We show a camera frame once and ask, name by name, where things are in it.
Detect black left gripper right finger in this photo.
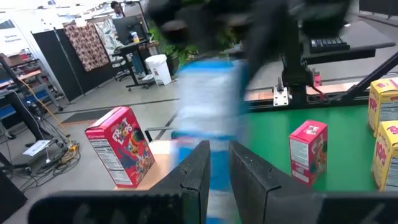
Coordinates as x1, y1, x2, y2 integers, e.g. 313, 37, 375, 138
228, 139, 398, 224

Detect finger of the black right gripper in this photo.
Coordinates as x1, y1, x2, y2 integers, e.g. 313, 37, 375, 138
241, 30, 282, 101

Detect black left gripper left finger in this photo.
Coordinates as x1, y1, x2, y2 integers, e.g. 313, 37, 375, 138
27, 139, 212, 224

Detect red Froot Loops cereal box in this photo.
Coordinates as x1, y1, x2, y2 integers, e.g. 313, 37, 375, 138
289, 119, 329, 188
84, 106, 155, 189

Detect blue Rice Krispies cereal box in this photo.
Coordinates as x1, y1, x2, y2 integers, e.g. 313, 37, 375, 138
169, 58, 249, 224

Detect yellow Corn Pops cereal box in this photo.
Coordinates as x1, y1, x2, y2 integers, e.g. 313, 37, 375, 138
368, 77, 398, 138
371, 120, 398, 192

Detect white trash bin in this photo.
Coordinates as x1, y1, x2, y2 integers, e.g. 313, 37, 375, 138
144, 54, 173, 86

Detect red device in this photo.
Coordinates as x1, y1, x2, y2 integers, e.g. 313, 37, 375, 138
312, 72, 324, 94

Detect black monitor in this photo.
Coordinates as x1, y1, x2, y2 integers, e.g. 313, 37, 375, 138
111, 15, 141, 45

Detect black keyboard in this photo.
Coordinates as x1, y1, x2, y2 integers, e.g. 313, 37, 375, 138
310, 37, 351, 54

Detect person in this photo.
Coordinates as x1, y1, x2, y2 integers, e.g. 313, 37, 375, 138
109, 0, 126, 20

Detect black standing desk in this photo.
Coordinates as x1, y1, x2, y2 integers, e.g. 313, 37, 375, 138
111, 39, 159, 92

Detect wooden side board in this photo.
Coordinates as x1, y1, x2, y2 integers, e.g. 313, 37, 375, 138
245, 81, 371, 101

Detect green leaf patterned cloth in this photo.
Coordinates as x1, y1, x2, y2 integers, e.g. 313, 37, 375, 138
92, 17, 125, 62

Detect black side desk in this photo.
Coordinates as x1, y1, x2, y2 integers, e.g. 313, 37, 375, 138
303, 20, 396, 65

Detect brown white patterned cloth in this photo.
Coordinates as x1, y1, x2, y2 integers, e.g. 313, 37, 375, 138
63, 21, 110, 73

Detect black floor mat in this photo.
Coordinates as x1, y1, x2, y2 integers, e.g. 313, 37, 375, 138
60, 108, 113, 128

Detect black partition panel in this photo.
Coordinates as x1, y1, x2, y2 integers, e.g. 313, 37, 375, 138
32, 27, 121, 103

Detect white paper sheet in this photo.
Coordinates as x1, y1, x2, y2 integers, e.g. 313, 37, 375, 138
22, 139, 52, 157

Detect metal storage rack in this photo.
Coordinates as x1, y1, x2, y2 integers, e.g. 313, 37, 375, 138
0, 48, 65, 125

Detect white arm base bracket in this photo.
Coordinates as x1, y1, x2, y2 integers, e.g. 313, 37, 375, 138
272, 77, 290, 107

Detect black aluminium table frame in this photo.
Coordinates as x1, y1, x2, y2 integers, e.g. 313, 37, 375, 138
245, 51, 398, 113

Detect floor cable tangle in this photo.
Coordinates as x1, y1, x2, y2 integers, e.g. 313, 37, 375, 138
0, 118, 82, 194

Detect white wall poster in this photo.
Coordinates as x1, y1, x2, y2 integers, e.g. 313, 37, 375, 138
0, 17, 32, 57

